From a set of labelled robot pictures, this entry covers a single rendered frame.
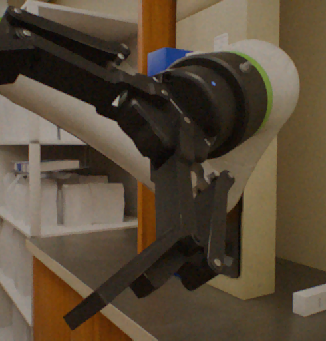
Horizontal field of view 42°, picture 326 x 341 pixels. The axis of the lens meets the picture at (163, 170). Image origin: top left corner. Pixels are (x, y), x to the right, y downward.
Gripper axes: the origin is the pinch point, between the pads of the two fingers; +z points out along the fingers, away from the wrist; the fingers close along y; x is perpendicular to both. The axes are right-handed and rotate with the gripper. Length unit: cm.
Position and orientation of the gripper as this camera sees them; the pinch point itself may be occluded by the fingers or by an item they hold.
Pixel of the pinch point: (10, 179)
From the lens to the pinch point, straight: 20.8
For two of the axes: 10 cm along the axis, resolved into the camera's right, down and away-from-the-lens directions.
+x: 6.1, -5.7, -5.5
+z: -4.9, 2.8, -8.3
